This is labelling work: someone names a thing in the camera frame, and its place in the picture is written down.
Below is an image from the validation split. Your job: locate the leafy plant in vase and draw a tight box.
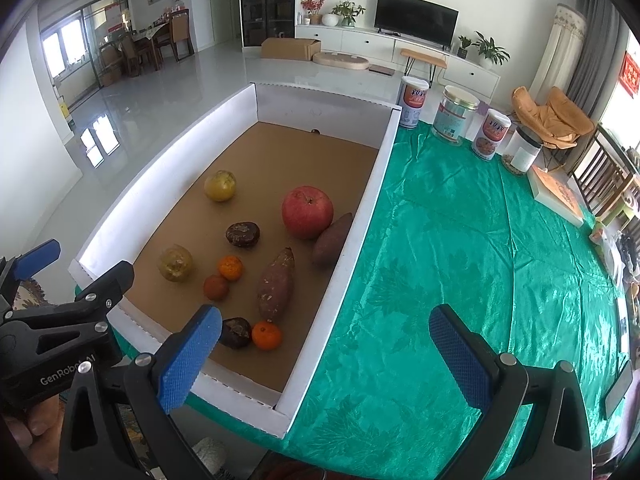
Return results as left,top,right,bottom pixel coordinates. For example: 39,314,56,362
331,1,367,28

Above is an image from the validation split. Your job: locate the large green potted plant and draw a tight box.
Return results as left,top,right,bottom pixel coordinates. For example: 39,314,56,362
472,31,512,68

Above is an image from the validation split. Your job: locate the wooden dining table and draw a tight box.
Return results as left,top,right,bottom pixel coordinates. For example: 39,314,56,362
131,25,173,68

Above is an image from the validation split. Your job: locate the red label tin can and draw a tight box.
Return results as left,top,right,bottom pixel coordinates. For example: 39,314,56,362
398,76,431,132
471,108,513,162

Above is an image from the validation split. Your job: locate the person's left hand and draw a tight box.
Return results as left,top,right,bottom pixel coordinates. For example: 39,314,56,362
0,395,68,461

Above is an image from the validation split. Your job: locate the red wall hanging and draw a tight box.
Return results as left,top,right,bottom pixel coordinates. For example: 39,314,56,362
620,51,640,98

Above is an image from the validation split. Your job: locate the white television cabinet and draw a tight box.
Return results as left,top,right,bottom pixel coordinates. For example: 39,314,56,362
295,22,502,101

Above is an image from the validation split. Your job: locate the black television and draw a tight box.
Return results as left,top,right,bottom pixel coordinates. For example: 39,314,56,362
374,0,460,43

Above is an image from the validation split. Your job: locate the black smartphone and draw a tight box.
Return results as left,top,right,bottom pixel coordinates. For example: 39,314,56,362
616,295,632,356
603,360,635,421

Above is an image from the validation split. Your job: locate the dark glass cabinet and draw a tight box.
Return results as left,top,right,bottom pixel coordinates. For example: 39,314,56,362
239,0,298,48

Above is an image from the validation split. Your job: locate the white cardboard box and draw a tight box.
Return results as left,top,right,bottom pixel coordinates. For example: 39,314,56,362
67,81,403,438

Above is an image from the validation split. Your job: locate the short sweet potato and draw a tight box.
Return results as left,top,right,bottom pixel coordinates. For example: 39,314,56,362
312,212,354,268

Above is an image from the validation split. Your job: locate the brown cardboard carton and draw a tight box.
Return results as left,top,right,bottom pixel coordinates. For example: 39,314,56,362
261,37,322,61

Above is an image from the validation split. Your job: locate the teal label glass jar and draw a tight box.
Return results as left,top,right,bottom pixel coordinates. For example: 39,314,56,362
431,85,481,147

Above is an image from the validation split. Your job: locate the green tablecloth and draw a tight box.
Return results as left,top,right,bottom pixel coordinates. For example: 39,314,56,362
70,120,636,480

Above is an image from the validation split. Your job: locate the wooden bench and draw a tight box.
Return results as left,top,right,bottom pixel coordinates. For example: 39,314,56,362
570,125,640,231

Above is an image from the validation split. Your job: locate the clear jar black lid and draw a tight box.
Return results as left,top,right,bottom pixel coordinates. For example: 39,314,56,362
501,126,544,177

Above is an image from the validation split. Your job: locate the orange tangerine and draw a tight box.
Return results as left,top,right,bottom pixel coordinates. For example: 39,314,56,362
218,255,245,281
251,321,283,352

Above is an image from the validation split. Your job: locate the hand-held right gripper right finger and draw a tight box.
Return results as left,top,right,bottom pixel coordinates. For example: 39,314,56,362
429,304,593,480

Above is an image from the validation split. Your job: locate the red apple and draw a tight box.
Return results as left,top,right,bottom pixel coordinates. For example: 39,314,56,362
281,185,335,241

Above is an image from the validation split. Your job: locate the grey curtain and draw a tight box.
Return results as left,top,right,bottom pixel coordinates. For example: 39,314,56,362
565,0,626,121

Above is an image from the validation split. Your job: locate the dark brown dried fruit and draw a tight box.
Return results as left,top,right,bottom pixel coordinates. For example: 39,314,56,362
225,221,261,249
218,317,253,350

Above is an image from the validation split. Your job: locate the covered standing air conditioner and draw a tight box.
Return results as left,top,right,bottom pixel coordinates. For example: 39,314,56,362
528,4,588,103

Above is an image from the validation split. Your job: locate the orange lounge chair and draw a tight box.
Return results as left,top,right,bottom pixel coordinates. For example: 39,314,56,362
511,86,597,150

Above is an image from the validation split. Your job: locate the red flower bouquet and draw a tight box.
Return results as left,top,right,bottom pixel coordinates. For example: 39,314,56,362
300,0,327,26

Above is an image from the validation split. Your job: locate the reddish orange small fruit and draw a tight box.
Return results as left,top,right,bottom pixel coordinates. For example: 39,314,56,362
203,274,230,302

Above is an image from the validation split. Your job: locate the flat white book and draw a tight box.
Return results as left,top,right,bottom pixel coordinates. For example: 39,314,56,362
526,165,586,228

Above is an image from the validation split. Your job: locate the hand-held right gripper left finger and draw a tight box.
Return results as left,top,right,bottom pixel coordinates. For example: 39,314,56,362
57,304,223,480

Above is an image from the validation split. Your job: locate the long sweet potato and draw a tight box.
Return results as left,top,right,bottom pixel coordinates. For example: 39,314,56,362
256,246,296,323

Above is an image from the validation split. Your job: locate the yellow smooth pear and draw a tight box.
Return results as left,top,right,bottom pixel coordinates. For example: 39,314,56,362
203,170,237,203

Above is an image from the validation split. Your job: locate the small wooden side table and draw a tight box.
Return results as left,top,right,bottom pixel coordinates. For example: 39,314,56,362
400,48,447,83

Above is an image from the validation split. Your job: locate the wooden dining chair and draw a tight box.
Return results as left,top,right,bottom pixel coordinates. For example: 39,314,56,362
167,8,196,63

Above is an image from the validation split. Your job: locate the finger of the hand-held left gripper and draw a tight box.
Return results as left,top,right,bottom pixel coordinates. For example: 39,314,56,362
0,239,62,311
72,260,136,317

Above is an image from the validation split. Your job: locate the round wooden board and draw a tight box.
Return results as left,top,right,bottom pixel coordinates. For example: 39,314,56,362
312,51,370,72

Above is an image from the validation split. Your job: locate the brown spotted pear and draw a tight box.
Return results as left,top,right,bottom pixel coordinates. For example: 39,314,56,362
158,244,194,283

